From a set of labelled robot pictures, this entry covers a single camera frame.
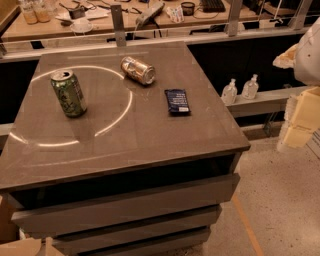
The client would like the jar with orange contents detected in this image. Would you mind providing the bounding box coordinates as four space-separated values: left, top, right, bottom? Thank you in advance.
33 0 50 23
19 0 38 25

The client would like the black device on desk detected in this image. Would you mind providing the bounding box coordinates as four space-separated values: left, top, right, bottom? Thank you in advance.
68 6 85 19

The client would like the grey drawer cabinet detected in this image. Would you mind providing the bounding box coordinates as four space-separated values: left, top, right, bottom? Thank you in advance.
0 42 249 256

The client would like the left clear sanitizer bottle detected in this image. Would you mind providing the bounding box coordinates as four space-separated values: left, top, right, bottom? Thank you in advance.
221 79 237 105

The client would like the right jar with orange contents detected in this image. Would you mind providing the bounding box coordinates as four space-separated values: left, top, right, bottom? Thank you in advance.
33 0 50 23

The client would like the clear sanitizer bottle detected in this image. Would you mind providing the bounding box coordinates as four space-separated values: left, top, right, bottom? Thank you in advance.
221 79 237 105
241 74 259 100

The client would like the green soda can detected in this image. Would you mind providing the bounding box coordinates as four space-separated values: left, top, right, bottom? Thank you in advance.
51 69 87 118

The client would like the patterned paper cup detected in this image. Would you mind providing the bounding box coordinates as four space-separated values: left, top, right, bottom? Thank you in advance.
166 6 184 23

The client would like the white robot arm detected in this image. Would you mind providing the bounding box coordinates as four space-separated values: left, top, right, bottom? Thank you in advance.
273 18 320 151

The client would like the left jar with orange contents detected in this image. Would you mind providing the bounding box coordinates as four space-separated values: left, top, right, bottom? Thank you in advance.
19 0 38 25

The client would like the grey power strip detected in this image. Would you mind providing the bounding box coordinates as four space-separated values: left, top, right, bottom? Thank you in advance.
136 1 165 27

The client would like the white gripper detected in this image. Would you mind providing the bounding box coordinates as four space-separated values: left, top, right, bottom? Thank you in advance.
273 44 320 149

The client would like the black keyboard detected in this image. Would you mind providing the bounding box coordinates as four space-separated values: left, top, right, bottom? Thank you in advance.
200 0 226 13

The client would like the orange soda can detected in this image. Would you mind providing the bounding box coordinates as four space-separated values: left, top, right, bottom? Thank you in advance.
120 56 156 85

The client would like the metal railing post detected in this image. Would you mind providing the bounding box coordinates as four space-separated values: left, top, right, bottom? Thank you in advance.
111 4 126 47

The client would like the right clear sanitizer bottle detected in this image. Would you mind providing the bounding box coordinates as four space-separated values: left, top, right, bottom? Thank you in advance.
241 74 259 100

